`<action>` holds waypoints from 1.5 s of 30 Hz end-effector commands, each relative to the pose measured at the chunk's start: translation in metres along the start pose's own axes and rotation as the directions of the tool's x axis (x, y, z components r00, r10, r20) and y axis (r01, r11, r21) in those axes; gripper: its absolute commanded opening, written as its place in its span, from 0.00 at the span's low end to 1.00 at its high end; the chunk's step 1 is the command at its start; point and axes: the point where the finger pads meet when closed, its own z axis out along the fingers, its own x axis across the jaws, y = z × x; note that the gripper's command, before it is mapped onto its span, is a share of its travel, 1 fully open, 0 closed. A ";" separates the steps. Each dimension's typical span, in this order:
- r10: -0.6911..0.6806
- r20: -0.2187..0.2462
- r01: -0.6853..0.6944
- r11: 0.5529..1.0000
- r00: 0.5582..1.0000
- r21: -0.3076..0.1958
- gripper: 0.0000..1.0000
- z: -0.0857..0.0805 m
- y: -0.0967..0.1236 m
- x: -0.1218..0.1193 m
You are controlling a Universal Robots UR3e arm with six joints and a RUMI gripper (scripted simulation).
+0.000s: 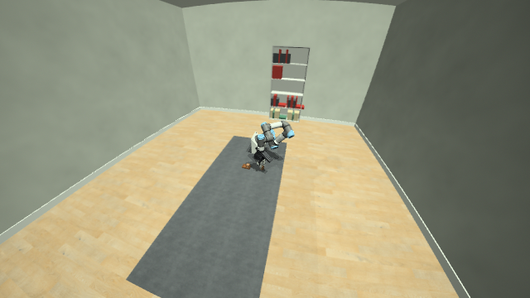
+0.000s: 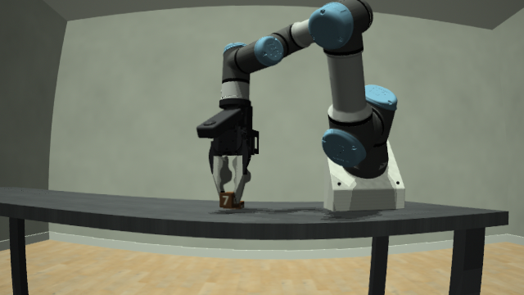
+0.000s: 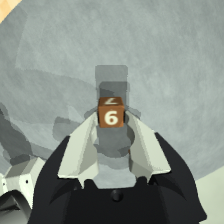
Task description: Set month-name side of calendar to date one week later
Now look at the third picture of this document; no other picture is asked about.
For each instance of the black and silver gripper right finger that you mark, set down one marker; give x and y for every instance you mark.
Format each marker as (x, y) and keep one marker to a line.
(152, 156)

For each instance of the brown cube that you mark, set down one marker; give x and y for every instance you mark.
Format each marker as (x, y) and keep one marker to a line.
(111, 112)

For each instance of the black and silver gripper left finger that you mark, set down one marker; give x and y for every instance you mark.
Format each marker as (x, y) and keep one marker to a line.
(72, 162)

